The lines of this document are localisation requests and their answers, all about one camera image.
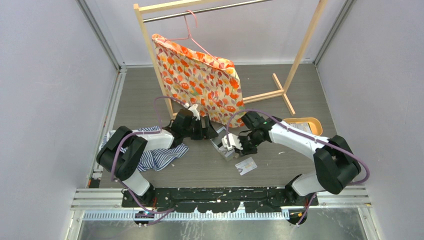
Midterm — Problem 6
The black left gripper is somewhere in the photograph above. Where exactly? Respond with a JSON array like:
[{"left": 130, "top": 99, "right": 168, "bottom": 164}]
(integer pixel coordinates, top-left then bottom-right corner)
[{"left": 182, "top": 115, "right": 217, "bottom": 140}]

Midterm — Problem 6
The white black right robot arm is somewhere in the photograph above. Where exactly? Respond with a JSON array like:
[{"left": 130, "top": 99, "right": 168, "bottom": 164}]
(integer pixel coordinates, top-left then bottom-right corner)
[{"left": 223, "top": 111, "right": 362, "bottom": 205}]

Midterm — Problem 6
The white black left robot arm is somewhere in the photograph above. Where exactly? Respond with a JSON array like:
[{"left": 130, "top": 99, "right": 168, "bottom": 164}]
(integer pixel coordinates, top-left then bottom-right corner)
[{"left": 96, "top": 109, "right": 218, "bottom": 207}]

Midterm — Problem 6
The orange floral garment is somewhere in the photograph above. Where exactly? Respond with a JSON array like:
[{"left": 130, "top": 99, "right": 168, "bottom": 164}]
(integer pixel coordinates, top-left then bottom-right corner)
[{"left": 152, "top": 34, "right": 245, "bottom": 128}]

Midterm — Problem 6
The blue white striped shirt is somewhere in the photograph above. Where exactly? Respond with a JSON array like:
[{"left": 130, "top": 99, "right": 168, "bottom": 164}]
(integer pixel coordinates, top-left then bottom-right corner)
[{"left": 98, "top": 126, "right": 189, "bottom": 172}]

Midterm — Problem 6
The tan oval tray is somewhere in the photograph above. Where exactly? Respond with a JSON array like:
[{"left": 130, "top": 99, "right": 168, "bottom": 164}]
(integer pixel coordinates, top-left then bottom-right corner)
[{"left": 284, "top": 117, "right": 323, "bottom": 136}]

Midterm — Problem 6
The wooden clothes rack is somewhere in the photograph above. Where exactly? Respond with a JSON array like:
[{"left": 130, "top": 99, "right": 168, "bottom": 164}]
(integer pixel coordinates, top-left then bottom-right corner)
[{"left": 133, "top": 0, "right": 327, "bottom": 128}]

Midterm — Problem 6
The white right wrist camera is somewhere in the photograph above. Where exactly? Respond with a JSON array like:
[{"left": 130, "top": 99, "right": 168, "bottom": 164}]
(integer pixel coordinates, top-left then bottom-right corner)
[{"left": 221, "top": 133, "right": 243, "bottom": 151}]

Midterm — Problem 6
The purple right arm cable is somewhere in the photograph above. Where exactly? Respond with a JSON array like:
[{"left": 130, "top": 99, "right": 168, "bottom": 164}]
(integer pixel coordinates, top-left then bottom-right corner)
[{"left": 225, "top": 109, "right": 371, "bottom": 226}]

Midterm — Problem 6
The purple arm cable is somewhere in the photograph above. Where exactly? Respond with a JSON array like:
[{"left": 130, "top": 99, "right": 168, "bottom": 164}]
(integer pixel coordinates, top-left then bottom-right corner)
[
  {"left": 109, "top": 96, "right": 191, "bottom": 227},
  {"left": 225, "top": 109, "right": 371, "bottom": 226}
]

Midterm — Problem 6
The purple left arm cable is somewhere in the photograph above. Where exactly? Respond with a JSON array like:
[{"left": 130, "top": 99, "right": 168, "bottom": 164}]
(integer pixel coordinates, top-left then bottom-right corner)
[{"left": 109, "top": 96, "right": 191, "bottom": 227}]

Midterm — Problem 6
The pink wire hanger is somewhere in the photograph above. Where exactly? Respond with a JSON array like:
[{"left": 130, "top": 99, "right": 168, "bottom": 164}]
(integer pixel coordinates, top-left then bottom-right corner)
[{"left": 167, "top": 9, "right": 226, "bottom": 67}]

